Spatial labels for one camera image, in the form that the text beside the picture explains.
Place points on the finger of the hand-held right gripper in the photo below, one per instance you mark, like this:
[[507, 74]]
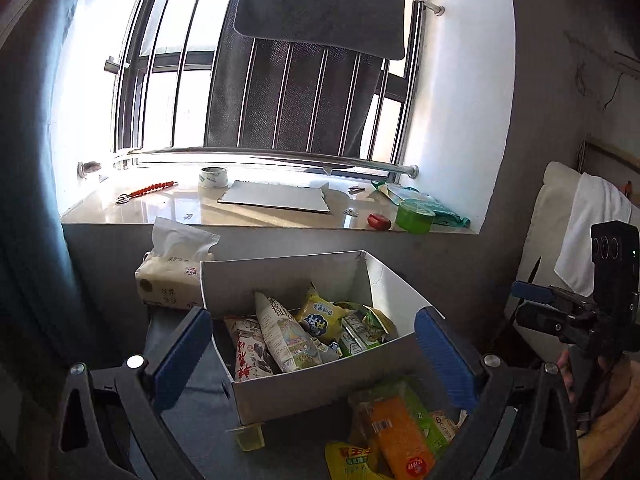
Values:
[[531, 292], [537, 321]]

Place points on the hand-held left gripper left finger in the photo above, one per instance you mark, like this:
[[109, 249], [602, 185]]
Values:
[[181, 355]]

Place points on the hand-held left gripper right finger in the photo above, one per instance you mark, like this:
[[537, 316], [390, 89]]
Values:
[[445, 355]]

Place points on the orange green sponge pack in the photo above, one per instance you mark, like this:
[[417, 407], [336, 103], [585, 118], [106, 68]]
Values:
[[425, 410]]

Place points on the orange snack packet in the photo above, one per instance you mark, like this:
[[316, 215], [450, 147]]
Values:
[[400, 435]]

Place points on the white cardboard box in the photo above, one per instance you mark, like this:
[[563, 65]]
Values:
[[310, 390]]

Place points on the yellow and red snack packet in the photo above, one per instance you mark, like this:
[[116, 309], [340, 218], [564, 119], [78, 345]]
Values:
[[350, 462]]

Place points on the person's right forearm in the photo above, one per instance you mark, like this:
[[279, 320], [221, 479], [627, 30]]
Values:
[[612, 420]]

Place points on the person's right hand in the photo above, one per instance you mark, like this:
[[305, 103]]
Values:
[[567, 372]]

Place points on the white towel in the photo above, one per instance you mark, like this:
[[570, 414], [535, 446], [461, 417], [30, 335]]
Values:
[[595, 225]]

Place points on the white cushion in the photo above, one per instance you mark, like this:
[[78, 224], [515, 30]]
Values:
[[545, 230]]

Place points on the red and white snack packet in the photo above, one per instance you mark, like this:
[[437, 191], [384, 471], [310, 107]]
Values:
[[250, 355]]

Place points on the white tissue pack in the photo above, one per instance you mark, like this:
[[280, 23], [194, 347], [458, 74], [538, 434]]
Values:
[[167, 280]]

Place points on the green white small carton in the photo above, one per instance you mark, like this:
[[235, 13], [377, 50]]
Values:
[[362, 332]]

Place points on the tall white snack packet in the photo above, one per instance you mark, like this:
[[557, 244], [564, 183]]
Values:
[[285, 335]]

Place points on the clear jelly cup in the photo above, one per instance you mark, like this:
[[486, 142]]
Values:
[[247, 437]]

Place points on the green and white bag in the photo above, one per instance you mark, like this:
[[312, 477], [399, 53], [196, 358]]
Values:
[[440, 212]]

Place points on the yellow and blue snack packet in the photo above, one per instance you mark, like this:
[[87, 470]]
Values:
[[320, 317]]

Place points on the green tape roll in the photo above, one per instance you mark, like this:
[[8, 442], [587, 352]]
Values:
[[413, 217]]

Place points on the small red object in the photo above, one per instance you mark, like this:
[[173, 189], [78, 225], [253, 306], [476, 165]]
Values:
[[380, 221]]

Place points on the white tape roll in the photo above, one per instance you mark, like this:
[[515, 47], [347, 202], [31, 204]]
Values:
[[213, 178]]

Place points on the grey flat board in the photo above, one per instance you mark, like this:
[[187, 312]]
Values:
[[275, 199]]

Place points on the metal window grille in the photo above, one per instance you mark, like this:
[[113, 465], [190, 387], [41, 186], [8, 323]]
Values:
[[165, 55]]

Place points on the metal hanging rod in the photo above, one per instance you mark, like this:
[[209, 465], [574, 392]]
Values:
[[425, 2]]

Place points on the dark hanging cloth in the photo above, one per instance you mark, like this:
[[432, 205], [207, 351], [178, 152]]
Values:
[[310, 60]]

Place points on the wooden frame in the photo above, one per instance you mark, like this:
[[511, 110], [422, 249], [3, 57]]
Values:
[[607, 157]]

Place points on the metal window rail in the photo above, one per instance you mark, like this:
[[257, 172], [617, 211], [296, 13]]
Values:
[[250, 152]]

